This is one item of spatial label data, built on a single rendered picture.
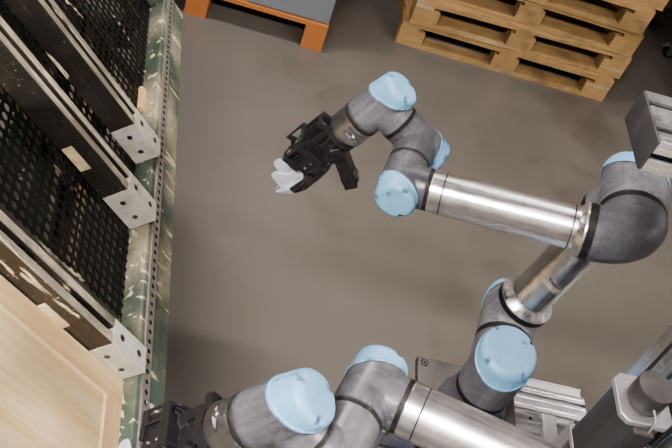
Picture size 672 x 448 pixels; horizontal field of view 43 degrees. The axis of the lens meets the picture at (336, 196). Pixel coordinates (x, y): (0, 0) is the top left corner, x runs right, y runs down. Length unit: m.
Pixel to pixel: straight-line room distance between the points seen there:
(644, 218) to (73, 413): 1.08
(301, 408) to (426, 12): 3.70
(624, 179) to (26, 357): 1.09
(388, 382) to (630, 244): 0.52
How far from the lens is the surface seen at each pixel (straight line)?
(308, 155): 1.61
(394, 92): 1.51
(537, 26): 4.70
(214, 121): 3.84
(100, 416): 1.81
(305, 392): 1.00
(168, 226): 2.26
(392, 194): 1.44
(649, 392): 1.39
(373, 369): 1.14
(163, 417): 1.15
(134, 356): 1.86
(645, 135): 1.00
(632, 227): 1.47
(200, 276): 3.24
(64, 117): 1.93
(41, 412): 1.65
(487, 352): 1.71
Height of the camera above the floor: 2.52
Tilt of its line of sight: 43 degrees down
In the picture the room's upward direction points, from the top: 21 degrees clockwise
